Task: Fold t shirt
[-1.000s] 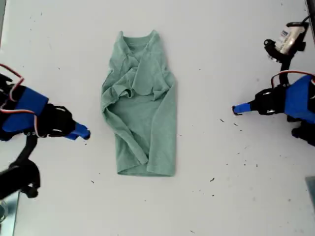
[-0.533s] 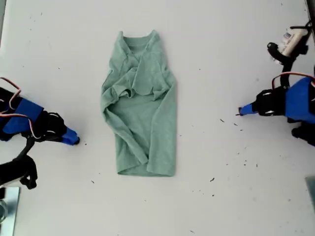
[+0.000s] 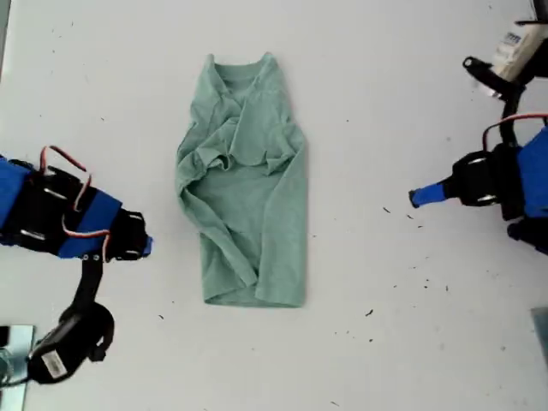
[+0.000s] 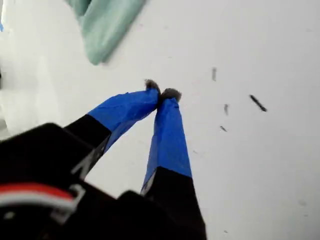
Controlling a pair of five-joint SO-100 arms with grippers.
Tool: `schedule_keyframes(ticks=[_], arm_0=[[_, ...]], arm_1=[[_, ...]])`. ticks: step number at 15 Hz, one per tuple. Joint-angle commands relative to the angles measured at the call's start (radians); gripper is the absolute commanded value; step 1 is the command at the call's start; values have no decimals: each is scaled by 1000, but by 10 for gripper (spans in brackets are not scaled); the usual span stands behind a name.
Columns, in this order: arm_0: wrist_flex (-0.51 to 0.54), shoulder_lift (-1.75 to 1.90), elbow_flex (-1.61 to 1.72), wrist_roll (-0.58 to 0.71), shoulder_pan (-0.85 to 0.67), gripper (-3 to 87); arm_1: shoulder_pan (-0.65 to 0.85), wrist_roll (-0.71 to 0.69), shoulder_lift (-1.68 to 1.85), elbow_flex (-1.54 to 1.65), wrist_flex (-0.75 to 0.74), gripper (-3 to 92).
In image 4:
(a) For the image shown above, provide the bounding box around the red white servo wire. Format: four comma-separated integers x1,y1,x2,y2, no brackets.
0,183,77,214

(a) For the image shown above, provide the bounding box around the green t shirt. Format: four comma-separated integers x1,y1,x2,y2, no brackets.
63,0,149,66

